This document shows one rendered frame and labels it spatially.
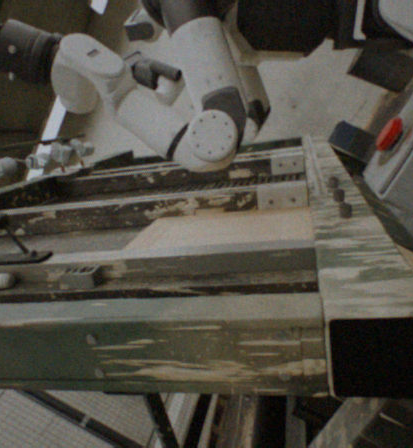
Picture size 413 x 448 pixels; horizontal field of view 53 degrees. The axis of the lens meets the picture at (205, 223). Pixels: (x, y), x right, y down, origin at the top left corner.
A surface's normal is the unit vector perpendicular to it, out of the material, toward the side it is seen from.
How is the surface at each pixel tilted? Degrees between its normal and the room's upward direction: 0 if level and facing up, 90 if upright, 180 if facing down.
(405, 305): 57
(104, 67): 94
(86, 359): 90
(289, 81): 90
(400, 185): 90
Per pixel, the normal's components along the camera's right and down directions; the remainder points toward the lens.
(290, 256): -0.21, 0.29
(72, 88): -0.15, 0.80
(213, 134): -0.05, -0.01
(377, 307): -0.14, -0.95
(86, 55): 0.31, -0.51
